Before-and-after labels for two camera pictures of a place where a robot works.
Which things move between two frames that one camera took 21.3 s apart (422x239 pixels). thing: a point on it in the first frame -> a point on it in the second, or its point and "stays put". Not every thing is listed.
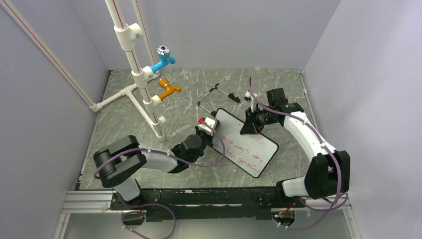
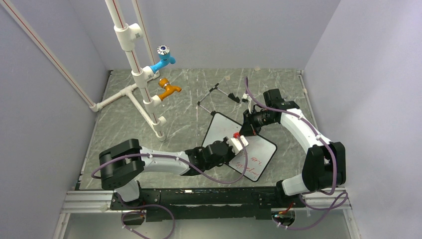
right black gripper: [251, 126] stays put
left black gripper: [210, 137] -> [232, 154]
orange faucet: [169, 89] stays put
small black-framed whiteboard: [251, 152] stays put
